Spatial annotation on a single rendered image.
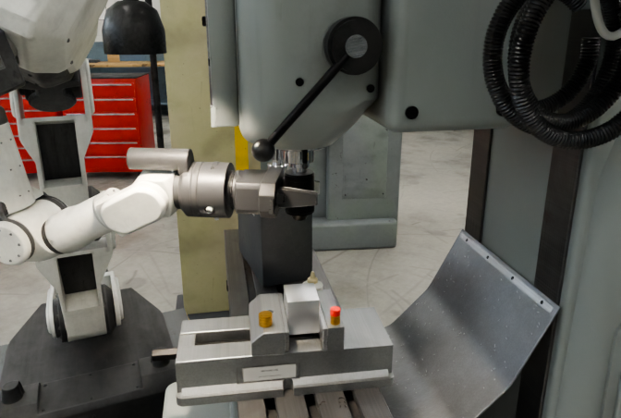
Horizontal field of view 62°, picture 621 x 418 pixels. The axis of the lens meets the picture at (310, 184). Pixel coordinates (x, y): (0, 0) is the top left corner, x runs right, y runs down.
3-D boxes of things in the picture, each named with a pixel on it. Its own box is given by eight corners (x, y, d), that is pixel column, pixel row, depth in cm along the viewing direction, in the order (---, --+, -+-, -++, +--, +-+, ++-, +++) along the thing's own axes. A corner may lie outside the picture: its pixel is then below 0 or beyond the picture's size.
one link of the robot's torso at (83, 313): (51, 318, 157) (22, 187, 132) (121, 305, 165) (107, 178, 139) (52, 359, 146) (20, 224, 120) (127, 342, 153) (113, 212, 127)
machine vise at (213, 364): (176, 407, 80) (170, 345, 77) (184, 350, 94) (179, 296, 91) (395, 386, 85) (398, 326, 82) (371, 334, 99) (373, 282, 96)
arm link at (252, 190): (273, 175, 75) (191, 172, 76) (274, 237, 78) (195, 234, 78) (284, 153, 87) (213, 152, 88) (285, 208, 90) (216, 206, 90)
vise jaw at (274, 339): (251, 356, 81) (250, 334, 80) (249, 314, 93) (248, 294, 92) (289, 353, 82) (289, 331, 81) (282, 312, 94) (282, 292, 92)
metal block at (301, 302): (287, 335, 84) (286, 302, 83) (284, 315, 90) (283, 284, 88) (319, 332, 85) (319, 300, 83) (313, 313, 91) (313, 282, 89)
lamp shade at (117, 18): (94, 53, 63) (88, -2, 61) (150, 51, 68) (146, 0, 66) (118, 55, 58) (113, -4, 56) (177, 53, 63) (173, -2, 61)
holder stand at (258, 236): (262, 288, 116) (260, 203, 111) (238, 250, 136) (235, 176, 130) (312, 278, 121) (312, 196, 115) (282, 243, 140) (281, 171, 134)
